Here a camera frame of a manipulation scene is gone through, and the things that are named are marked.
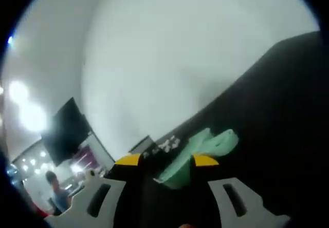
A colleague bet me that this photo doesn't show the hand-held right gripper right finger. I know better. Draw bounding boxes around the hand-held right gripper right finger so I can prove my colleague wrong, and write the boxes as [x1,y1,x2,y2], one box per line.
[190,153,287,228]

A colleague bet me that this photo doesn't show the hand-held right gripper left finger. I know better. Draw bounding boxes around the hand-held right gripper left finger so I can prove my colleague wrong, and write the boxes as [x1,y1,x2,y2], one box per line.
[43,153,144,228]

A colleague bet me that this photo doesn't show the mint green broom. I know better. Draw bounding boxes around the mint green broom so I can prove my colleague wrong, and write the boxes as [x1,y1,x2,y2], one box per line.
[199,128,239,159]

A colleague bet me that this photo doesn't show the green cloth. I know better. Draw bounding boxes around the green cloth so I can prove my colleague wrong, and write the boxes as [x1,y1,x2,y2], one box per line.
[153,127,215,189]

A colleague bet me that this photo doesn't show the pile of white trash scraps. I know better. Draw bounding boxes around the pile of white trash scraps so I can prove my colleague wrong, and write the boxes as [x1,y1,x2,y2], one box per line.
[143,135,181,160]

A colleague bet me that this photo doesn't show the black tabletop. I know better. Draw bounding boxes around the black tabletop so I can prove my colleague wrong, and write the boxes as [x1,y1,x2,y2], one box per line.
[128,30,329,228]

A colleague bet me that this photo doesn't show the red object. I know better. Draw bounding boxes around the red object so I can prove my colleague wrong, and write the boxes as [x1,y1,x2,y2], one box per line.
[32,204,53,220]

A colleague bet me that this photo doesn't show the white board panel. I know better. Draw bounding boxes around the white board panel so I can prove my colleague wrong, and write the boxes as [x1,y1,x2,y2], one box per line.
[127,135,158,155]

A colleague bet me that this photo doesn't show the bright ceiling light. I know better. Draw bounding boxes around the bright ceiling light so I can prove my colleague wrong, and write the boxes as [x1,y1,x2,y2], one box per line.
[7,80,29,104]
[19,102,48,134]

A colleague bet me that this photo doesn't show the purple wall panel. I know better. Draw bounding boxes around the purple wall panel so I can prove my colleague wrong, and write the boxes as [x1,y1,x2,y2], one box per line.
[73,147,97,171]

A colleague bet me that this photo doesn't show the black wall screen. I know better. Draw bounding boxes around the black wall screen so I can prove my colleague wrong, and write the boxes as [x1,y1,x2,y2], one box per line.
[40,97,90,166]

